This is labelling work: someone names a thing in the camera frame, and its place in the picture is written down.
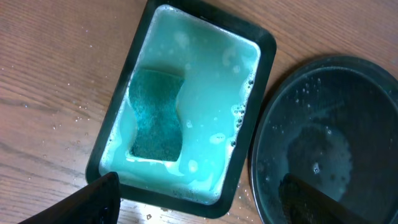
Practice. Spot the green yellow sponge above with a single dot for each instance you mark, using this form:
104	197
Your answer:
153	97

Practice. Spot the round black tray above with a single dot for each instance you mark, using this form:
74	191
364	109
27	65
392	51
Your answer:
333	124

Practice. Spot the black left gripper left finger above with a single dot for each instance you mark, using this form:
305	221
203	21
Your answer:
98	202

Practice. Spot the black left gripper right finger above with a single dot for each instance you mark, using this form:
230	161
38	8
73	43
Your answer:
302	203

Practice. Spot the black rectangular water tray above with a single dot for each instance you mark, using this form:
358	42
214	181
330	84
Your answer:
225	62

